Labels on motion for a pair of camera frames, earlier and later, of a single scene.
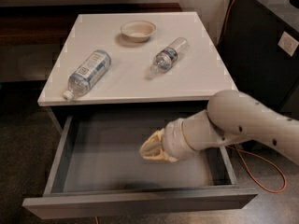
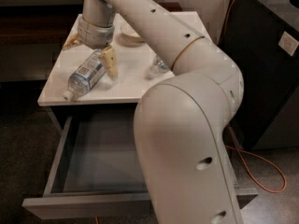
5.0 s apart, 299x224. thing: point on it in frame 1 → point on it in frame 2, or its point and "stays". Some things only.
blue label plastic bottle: x=89 y=76 stays
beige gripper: x=174 y=139 → x=94 y=35
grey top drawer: x=100 y=173 stays
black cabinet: x=260 y=45 stays
